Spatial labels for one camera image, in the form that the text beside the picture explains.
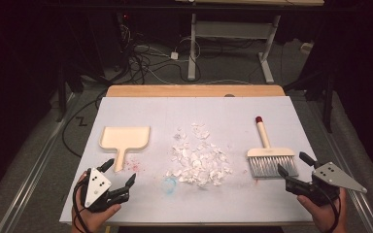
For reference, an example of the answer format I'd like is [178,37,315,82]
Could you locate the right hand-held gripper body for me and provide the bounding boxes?
[286,161,368,207]

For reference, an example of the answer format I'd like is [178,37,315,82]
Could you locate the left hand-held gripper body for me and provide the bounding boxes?
[77,166,131,214]

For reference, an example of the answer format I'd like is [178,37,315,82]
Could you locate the cream hand brush grey bristles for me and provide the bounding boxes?
[246,116,300,179]

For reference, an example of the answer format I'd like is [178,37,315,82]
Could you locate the cream plastic dustpan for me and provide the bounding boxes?
[98,125,152,173]

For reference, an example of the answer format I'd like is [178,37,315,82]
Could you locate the pile of white paper scraps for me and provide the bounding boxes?
[165,121,234,189]

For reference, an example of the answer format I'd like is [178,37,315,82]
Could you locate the person's left hand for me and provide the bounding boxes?
[70,171,122,233]

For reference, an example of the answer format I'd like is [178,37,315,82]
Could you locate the person's right hand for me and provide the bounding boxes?
[296,187,350,233]

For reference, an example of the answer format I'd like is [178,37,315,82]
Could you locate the black metal stand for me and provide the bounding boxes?
[55,61,85,123]
[284,69,335,134]

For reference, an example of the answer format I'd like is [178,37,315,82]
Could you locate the white foam board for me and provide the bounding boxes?
[58,95,345,226]

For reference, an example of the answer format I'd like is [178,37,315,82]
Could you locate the small beige box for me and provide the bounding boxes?
[300,41,315,55]

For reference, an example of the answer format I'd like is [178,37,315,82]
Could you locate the aluminium floor rail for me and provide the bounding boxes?
[305,101,373,233]
[0,92,79,233]

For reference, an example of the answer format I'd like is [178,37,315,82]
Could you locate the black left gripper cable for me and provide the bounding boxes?
[72,180,93,233]

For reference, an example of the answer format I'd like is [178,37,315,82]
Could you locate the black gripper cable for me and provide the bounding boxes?
[317,185,342,233]
[72,180,93,233]

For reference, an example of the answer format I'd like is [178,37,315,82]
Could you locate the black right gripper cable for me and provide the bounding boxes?
[317,185,342,233]

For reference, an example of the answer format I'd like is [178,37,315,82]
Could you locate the black floor cable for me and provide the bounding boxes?
[61,91,109,159]

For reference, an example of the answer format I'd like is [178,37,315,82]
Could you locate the tangle of floor cables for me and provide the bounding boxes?
[115,13,205,85]

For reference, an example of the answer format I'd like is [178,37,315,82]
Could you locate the white metal desk frame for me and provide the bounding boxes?
[186,13,282,84]

